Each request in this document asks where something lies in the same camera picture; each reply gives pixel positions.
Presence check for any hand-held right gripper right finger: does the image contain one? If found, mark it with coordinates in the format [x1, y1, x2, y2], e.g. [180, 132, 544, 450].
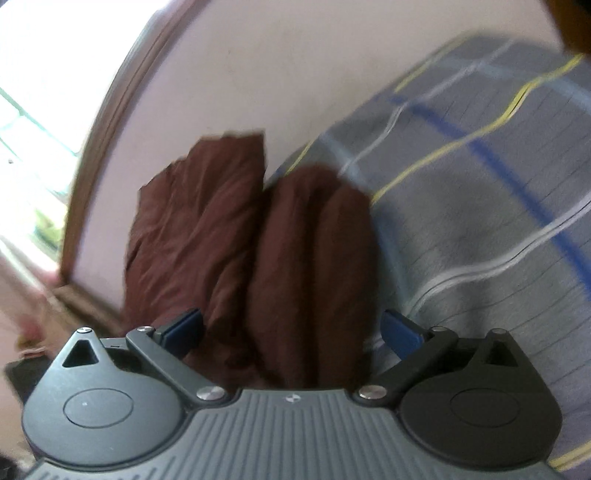
[357, 309, 523, 409]

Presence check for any wooden window frame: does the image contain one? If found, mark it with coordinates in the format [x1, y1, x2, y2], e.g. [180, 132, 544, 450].
[59, 0, 191, 288]

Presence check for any dark brown object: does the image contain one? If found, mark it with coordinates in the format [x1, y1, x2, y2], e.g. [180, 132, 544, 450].
[543, 0, 591, 52]

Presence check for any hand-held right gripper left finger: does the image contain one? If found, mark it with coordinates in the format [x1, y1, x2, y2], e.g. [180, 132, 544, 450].
[62, 308, 230, 408]

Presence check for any brown garment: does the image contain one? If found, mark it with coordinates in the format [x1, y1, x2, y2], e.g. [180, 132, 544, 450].
[122, 131, 385, 391]

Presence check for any grey plaid bedsheet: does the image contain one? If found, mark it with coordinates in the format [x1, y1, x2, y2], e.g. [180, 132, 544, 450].
[265, 30, 591, 480]

